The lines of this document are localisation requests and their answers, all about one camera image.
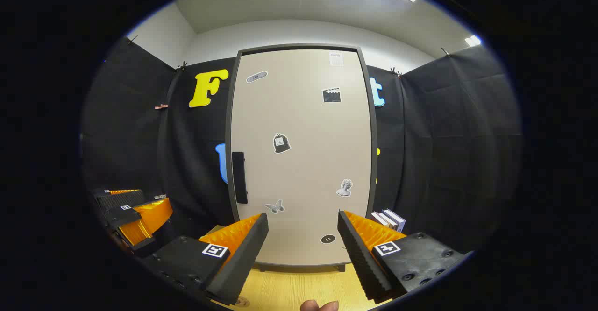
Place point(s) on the small ceiling light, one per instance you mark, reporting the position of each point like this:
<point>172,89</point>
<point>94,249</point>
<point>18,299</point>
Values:
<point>473,40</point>

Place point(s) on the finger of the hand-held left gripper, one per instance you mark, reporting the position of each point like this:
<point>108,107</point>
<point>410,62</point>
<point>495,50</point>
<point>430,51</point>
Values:
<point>121,216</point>
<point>121,200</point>

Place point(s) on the dark grey cabinet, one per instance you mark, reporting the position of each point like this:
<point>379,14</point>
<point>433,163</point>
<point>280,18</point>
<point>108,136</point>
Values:
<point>374,161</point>

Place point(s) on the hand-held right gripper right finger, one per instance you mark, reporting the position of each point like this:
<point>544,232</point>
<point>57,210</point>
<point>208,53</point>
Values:
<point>362,259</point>

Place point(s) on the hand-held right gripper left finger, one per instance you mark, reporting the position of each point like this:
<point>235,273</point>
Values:
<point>243,264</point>

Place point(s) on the black backdrop cloth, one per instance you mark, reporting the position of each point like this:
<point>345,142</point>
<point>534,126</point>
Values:
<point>444,138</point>

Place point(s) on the black binder clip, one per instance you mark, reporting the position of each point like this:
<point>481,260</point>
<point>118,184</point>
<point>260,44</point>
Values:
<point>446,52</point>
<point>182,65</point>
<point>396,72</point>
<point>132,39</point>

